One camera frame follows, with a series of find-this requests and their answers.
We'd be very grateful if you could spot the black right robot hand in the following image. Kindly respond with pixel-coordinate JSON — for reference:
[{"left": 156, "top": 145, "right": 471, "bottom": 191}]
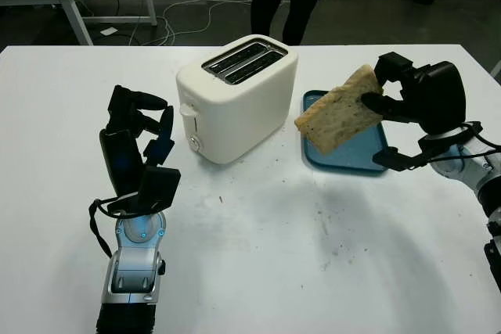
[{"left": 360, "top": 52, "right": 467, "bottom": 135}]

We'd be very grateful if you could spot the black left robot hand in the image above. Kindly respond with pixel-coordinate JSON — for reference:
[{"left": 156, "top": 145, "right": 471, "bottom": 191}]
[{"left": 98, "top": 84, "right": 176, "bottom": 200}]

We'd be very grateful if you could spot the toasted bread slice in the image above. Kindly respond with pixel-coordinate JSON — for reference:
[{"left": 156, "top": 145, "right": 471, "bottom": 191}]
[{"left": 294, "top": 63, "right": 387, "bottom": 155}]

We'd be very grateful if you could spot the blue plastic tray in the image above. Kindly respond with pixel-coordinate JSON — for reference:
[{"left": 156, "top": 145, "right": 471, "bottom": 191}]
[{"left": 300, "top": 89, "right": 389, "bottom": 173}]

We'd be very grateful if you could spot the white two-slot toaster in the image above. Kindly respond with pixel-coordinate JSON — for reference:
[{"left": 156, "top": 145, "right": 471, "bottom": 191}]
[{"left": 175, "top": 34, "right": 299, "bottom": 166}]

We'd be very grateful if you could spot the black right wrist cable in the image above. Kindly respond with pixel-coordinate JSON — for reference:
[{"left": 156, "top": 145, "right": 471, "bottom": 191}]
[{"left": 426, "top": 121, "right": 501, "bottom": 163}]

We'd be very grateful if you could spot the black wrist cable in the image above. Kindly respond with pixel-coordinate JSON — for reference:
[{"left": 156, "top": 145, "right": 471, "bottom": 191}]
[
  {"left": 88, "top": 197, "right": 126, "bottom": 259},
  {"left": 426, "top": 121, "right": 501, "bottom": 163}
]

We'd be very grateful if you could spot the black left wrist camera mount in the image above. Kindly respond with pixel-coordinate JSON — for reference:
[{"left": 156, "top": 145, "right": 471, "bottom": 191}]
[{"left": 106, "top": 165, "right": 182, "bottom": 217}]

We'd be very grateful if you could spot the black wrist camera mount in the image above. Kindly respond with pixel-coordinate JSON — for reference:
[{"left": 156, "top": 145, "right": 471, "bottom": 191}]
[
  {"left": 106, "top": 165, "right": 182, "bottom": 217},
  {"left": 372, "top": 132, "right": 470, "bottom": 173}
]

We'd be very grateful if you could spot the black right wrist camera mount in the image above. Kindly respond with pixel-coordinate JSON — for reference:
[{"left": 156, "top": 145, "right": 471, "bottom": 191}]
[{"left": 372, "top": 132, "right": 470, "bottom": 173}]

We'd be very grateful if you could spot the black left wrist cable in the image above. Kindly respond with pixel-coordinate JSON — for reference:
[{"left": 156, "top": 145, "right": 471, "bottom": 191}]
[{"left": 88, "top": 197, "right": 126, "bottom": 259}]

